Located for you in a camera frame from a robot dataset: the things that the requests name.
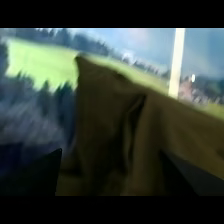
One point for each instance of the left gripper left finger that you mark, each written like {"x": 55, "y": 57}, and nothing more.
{"x": 36, "y": 176}

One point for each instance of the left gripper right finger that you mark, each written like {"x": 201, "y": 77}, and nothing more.
{"x": 186, "y": 181}

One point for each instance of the olive brown garment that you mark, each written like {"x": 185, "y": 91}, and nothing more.
{"x": 110, "y": 133}

